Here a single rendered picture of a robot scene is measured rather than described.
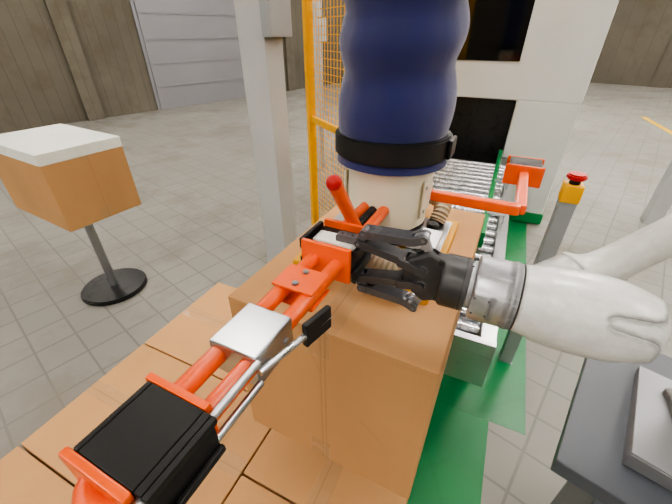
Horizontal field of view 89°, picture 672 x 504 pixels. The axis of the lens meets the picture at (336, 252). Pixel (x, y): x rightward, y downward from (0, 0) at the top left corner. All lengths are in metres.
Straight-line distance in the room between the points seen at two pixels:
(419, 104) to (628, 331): 0.41
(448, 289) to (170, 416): 0.34
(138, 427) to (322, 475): 0.75
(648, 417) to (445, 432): 0.90
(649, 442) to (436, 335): 0.55
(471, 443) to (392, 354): 1.26
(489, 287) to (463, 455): 1.34
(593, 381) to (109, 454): 1.04
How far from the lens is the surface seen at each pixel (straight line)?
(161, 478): 0.32
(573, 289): 0.48
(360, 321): 0.61
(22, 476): 1.31
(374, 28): 0.61
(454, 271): 0.47
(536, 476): 1.82
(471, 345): 1.31
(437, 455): 1.72
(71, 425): 1.34
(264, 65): 2.00
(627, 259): 0.66
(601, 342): 0.49
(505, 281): 0.47
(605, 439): 1.03
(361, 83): 0.63
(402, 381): 0.59
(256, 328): 0.40
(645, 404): 1.11
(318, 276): 0.47
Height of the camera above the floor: 1.49
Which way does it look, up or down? 33 degrees down
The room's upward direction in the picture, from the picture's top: straight up
